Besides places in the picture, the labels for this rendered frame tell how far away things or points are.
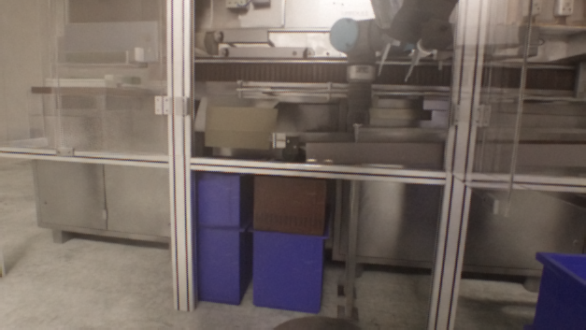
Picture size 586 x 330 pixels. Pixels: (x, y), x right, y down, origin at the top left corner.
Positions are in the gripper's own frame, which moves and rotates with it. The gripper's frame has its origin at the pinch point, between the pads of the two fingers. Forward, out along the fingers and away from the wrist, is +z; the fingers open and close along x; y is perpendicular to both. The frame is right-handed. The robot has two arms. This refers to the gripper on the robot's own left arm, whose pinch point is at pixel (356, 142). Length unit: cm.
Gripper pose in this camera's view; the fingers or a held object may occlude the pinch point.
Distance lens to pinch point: 104.4
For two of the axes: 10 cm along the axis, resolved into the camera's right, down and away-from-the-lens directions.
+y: -1.4, 1.2, -9.8
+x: 9.9, 0.5, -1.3
